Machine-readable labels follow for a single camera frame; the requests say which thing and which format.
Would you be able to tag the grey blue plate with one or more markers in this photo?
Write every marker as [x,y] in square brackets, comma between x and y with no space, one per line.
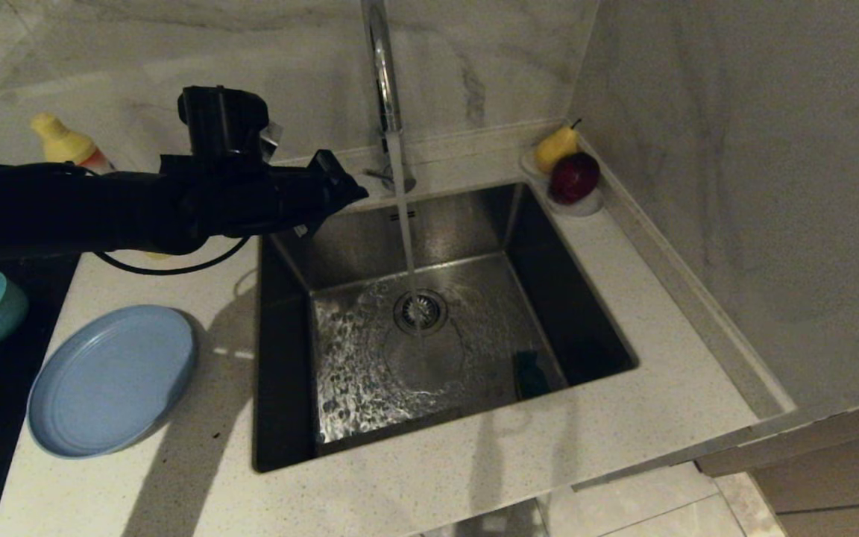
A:
[109,380]

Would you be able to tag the running water stream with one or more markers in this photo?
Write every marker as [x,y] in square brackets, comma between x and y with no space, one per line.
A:
[402,216]

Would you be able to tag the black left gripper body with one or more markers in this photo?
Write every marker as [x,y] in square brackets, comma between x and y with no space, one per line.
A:
[265,198]

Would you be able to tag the orange label dish soap bottle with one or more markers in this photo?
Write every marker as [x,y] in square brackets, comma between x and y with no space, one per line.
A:
[64,142]

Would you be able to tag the dark red apple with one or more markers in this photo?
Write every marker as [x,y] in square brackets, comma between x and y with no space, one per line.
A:
[573,179]

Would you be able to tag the yellow pear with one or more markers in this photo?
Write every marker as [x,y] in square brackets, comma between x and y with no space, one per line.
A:
[555,149]

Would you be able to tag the round metal drain strainer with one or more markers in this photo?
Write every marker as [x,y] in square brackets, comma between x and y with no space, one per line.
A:
[429,317]

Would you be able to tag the small white dish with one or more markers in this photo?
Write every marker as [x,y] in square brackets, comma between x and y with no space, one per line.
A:
[586,209]

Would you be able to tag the stainless steel sink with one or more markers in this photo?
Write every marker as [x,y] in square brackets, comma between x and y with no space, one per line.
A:
[534,246]

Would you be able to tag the yellow green sponge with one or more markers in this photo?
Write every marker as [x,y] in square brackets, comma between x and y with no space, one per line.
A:
[530,373]

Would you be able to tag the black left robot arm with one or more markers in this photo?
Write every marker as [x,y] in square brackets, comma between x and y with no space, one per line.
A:
[64,209]

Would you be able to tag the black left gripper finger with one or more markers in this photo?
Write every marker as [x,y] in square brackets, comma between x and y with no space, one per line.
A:
[321,212]
[336,175]

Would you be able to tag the chrome faucet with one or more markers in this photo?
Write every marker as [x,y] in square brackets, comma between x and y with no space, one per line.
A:
[385,74]

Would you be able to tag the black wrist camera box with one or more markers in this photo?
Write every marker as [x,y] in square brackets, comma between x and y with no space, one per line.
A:
[271,142]

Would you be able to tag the black glass cooktop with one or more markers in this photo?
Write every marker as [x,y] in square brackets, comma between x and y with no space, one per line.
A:
[19,418]

